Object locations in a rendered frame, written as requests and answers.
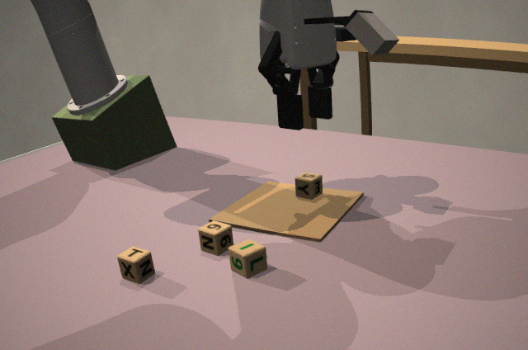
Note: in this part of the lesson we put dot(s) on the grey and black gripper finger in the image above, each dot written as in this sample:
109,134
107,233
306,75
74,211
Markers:
289,104
320,94

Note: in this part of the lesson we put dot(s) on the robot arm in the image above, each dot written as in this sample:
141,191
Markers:
80,52

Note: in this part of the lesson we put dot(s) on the tan flat mat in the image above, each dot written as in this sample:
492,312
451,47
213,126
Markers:
273,208

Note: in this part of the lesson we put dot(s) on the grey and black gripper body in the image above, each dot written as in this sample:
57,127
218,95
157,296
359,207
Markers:
305,45

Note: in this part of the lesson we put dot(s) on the tan letter block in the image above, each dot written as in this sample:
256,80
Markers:
215,237
136,264
248,258
309,185

